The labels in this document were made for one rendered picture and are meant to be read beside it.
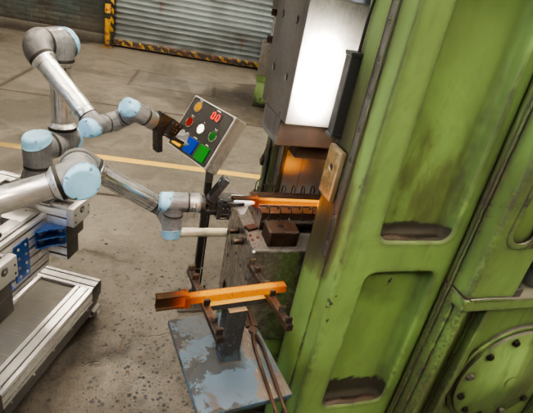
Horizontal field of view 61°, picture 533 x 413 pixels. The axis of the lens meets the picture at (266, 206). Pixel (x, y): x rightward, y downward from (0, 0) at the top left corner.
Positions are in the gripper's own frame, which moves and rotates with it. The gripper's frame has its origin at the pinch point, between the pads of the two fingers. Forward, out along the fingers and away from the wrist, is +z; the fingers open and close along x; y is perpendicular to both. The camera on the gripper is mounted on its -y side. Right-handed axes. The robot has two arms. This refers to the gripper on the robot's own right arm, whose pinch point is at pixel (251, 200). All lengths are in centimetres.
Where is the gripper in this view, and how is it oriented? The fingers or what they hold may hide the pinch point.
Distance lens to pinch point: 176.5
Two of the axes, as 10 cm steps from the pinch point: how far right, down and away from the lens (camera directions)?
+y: -1.9, 8.7, 4.5
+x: 2.7, 4.9, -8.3
